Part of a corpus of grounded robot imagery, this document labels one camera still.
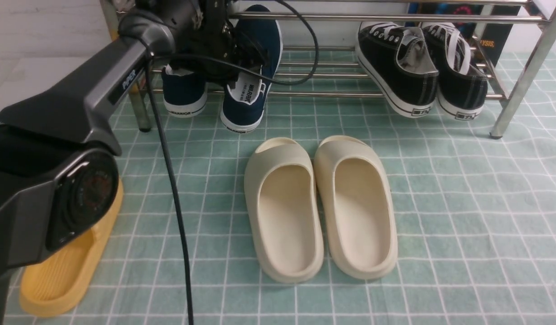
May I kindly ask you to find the right cream slide sandal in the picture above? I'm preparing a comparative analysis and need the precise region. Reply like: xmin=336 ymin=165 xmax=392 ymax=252
xmin=314 ymin=135 xmax=398 ymax=280

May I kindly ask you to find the navy slip-on shoe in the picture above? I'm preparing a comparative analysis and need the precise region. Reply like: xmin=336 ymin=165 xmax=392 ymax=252
xmin=161 ymin=65 xmax=208 ymax=119
xmin=220 ymin=19 xmax=283 ymax=133

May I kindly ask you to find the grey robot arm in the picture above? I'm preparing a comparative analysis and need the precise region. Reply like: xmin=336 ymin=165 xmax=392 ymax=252
xmin=0 ymin=0 xmax=231 ymax=325

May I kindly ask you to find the left cream slide sandal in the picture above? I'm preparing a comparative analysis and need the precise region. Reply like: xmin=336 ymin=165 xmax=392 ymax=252
xmin=244 ymin=137 xmax=324 ymax=283

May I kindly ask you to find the right yellow slide sandal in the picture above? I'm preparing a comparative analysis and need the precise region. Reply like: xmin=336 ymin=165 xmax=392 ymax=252
xmin=19 ymin=181 xmax=124 ymax=318

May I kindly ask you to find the black canvas sneaker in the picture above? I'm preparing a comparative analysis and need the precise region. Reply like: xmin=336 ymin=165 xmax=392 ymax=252
xmin=421 ymin=22 xmax=488 ymax=121
xmin=355 ymin=21 xmax=439 ymax=119

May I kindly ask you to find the right black canvas sneaker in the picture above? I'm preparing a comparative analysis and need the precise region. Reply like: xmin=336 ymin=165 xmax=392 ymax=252
xmin=421 ymin=22 xmax=488 ymax=121

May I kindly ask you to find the left black canvas sneaker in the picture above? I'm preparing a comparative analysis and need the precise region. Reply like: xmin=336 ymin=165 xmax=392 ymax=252
xmin=355 ymin=21 xmax=439 ymax=119

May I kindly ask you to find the metal shoe rack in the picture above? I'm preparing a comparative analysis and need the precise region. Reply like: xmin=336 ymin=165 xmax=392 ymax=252
xmin=99 ymin=0 xmax=556 ymax=139

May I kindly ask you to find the green checked floor cloth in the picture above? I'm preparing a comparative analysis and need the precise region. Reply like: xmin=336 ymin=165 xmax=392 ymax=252
xmin=4 ymin=53 xmax=556 ymax=325

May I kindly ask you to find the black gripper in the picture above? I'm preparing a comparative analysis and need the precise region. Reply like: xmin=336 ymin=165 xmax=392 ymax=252
xmin=171 ymin=0 xmax=267 ymax=84

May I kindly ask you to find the cream slide sandal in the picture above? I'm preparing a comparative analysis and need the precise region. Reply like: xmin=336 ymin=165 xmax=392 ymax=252
xmin=244 ymin=137 xmax=324 ymax=283
xmin=314 ymin=135 xmax=398 ymax=280

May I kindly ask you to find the black box behind rack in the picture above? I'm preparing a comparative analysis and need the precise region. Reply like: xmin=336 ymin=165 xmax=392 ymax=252
xmin=408 ymin=3 xmax=520 ymax=65

